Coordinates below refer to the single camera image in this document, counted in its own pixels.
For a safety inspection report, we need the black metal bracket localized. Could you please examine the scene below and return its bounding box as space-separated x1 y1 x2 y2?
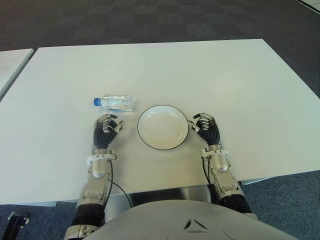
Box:
7 212 31 240

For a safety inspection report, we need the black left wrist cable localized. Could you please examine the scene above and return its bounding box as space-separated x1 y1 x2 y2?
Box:
103 158 133 213

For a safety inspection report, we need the grey robot torso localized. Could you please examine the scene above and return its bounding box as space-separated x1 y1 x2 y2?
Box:
84 199 305 240

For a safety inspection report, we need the clear water bottle blue cap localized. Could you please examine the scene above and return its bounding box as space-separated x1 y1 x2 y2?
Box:
93 94 136 113

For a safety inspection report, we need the white plate black rim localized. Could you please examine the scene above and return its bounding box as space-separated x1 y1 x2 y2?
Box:
136 104 190 151

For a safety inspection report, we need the grey robot lower body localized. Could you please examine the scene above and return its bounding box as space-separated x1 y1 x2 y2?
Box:
103 186 213 223

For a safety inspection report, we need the white side table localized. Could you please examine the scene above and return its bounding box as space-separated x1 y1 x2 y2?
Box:
0 48 35 101

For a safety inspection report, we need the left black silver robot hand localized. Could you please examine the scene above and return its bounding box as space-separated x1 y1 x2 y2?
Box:
92 113 125 151

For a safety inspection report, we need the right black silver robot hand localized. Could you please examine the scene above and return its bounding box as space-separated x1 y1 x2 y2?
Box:
187 112 222 146

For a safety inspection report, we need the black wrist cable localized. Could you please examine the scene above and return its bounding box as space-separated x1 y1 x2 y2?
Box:
103 158 133 213
201 156 213 186

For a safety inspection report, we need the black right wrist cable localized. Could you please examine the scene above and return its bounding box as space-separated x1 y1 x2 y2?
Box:
201 156 213 186

